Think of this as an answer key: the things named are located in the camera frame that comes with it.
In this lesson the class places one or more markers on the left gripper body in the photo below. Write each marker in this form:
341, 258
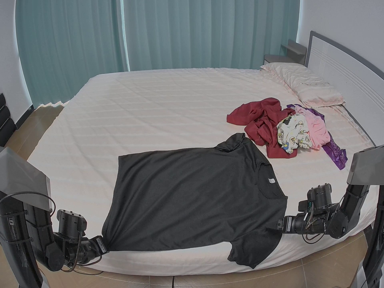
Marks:
102, 246

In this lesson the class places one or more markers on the pink garment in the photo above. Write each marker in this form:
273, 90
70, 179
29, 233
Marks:
316, 127

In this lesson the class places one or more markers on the cream pillow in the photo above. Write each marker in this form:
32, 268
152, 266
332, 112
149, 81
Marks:
306, 84

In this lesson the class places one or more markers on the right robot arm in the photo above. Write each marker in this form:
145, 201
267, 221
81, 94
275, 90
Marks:
364, 166

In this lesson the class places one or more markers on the black T-shirt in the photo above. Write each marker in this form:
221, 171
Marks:
195, 196

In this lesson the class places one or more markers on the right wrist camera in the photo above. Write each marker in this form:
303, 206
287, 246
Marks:
303, 205

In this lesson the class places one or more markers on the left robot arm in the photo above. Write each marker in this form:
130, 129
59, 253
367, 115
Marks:
21, 172

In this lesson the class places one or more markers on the bed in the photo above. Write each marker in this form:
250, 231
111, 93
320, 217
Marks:
165, 106

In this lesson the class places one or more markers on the blue-green curtain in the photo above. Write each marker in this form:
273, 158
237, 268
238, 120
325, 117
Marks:
210, 25
69, 40

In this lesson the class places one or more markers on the dark red garment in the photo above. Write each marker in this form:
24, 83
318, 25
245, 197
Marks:
258, 115

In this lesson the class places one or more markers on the white printed garment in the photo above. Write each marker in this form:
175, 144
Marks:
294, 133

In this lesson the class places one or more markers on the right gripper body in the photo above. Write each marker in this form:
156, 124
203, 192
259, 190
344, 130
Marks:
295, 224

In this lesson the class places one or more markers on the purple garment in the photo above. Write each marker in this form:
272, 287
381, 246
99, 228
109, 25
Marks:
337, 154

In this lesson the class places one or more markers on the grey bedside table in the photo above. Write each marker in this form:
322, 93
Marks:
282, 58

